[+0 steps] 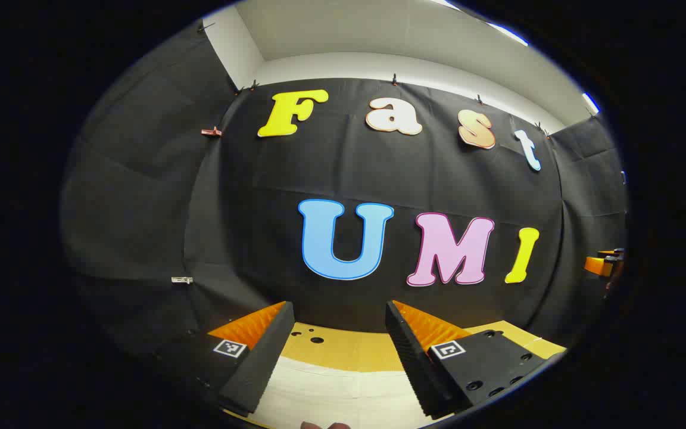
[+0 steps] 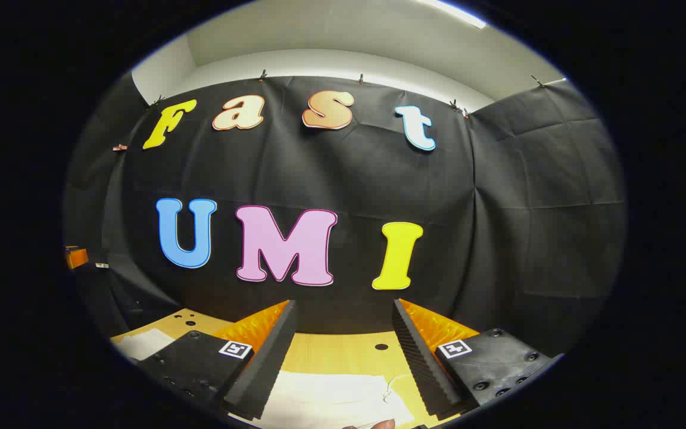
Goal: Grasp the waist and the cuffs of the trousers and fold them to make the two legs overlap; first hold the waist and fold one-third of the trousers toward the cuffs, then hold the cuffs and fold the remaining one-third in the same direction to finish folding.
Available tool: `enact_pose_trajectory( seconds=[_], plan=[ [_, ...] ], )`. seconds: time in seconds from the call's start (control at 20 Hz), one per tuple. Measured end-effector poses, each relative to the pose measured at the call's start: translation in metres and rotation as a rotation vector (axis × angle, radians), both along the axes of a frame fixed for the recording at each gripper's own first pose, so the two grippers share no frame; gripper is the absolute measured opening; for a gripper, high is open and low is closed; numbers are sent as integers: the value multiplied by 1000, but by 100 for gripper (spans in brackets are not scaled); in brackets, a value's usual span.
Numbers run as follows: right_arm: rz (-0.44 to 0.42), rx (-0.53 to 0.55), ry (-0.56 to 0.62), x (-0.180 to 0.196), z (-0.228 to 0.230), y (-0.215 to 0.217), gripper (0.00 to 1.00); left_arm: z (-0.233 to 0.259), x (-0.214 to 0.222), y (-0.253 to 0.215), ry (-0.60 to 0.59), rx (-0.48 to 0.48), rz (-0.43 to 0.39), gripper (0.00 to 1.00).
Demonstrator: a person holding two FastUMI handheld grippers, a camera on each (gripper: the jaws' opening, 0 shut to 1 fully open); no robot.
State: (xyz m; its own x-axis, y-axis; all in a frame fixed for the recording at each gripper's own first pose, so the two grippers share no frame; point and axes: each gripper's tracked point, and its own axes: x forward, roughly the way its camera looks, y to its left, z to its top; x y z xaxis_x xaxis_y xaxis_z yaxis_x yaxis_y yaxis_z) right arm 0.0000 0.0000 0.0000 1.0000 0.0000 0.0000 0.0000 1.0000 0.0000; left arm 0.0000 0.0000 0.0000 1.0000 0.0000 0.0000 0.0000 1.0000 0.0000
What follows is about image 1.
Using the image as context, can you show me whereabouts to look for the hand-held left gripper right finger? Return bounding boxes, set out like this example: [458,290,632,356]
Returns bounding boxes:
[385,300,567,421]

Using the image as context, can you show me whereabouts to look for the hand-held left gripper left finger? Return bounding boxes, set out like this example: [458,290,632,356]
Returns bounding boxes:
[158,301,296,418]

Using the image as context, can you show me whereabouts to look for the white jeans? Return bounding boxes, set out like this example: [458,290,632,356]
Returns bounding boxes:
[254,356,439,429]

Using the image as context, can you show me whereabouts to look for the black backdrop cloth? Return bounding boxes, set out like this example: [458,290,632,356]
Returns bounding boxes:
[60,18,629,382]

